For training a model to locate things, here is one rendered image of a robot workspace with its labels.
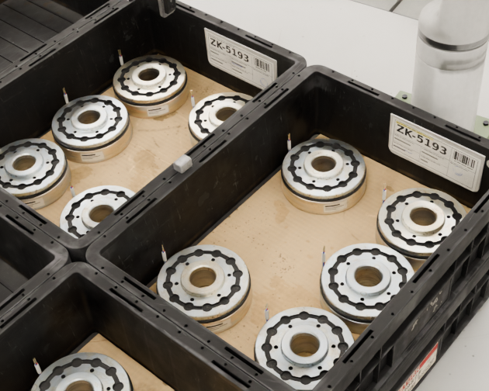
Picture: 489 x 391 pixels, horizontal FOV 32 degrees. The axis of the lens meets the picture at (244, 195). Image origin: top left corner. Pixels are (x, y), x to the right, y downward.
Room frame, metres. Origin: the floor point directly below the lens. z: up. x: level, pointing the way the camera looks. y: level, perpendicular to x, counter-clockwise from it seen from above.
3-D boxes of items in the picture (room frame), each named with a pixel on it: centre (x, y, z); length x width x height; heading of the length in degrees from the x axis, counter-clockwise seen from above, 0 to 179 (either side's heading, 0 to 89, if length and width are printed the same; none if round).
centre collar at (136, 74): (0.96, 0.12, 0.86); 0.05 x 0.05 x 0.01
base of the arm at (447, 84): (0.92, -0.29, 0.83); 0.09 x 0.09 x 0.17; 65
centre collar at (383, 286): (0.57, -0.12, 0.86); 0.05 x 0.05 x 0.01
